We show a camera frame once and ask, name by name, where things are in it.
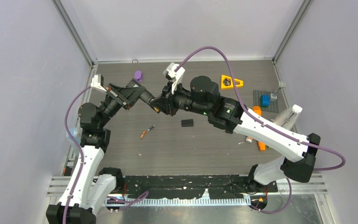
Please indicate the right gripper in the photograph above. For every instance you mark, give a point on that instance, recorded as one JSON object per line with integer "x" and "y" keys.
{"x": 166, "y": 104}

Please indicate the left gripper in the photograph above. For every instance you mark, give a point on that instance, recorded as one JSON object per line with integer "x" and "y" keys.
{"x": 132, "y": 93}

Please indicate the black remote battery cover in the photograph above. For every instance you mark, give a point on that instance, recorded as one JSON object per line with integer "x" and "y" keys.
{"x": 187, "y": 122}

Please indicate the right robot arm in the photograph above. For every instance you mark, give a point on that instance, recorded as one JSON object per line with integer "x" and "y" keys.
{"x": 297, "y": 159}

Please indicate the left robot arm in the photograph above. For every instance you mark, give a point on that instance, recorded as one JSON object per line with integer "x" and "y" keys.
{"x": 83, "y": 198}

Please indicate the purple plastic cap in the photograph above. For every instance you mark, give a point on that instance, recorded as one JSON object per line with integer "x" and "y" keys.
{"x": 138, "y": 76}

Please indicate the yellow triangular toy block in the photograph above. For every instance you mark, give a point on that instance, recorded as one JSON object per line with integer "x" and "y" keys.
{"x": 226, "y": 82}

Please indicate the small ice cream toy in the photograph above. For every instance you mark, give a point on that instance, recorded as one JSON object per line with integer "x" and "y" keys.
{"x": 249, "y": 139}

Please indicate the blue lego brick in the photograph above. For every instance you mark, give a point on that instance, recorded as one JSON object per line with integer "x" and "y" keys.
{"x": 264, "y": 101}

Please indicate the orange plastic flashlight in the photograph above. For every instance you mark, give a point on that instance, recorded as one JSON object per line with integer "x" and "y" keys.
{"x": 258, "y": 111}

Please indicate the grey lego baseplate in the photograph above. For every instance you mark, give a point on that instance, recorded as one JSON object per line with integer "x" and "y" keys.
{"x": 273, "y": 107}

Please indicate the grey lego technic beam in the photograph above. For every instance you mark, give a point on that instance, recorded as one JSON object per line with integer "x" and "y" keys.
{"x": 273, "y": 95}

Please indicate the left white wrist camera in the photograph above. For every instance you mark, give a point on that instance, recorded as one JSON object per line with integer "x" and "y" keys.
{"x": 97, "y": 83}

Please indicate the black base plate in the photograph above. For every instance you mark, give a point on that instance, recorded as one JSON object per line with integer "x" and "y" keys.
{"x": 188, "y": 190}

